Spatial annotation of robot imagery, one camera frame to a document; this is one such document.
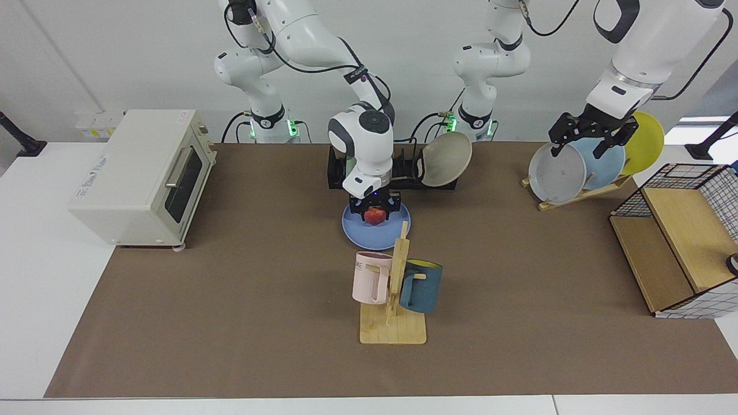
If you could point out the pale toaster oven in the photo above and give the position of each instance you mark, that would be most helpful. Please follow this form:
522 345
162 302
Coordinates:
132 173

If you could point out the wooden plate rack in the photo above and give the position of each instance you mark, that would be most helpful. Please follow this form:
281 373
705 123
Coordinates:
576 199

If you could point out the brown table cloth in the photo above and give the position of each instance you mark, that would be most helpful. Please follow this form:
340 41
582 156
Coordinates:
230 317

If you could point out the red yellow apple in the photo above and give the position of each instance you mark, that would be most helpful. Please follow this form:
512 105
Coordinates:
375 216

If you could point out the beige plate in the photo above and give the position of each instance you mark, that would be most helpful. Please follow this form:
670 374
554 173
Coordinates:
447 158

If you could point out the black round object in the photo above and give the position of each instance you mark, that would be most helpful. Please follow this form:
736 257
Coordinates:
733 265

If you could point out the dark blue cup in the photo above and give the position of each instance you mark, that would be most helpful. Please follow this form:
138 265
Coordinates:
424 288

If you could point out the pale green plate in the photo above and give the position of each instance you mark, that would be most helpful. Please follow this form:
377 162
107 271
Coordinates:
349 165

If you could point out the pink cup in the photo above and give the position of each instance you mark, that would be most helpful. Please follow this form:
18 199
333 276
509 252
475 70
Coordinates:
369 282

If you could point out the black stand foot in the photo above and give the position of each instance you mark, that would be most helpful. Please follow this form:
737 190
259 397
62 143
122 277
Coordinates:
23 144
706 148

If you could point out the yellow plate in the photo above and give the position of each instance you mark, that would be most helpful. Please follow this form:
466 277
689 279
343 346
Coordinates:
646 144

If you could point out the white wall socket strip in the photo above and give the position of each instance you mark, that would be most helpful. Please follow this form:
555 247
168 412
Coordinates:
95 124

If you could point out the wooden cup stand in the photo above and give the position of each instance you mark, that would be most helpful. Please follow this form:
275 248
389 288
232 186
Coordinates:
395 328

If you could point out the grey plate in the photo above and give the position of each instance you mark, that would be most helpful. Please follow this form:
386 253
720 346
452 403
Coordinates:
553 176

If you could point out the light blue plate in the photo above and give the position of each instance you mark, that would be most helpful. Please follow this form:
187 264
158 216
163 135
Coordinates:
602 167

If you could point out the black dish rack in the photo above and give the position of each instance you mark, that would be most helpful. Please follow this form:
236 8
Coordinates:
406 170

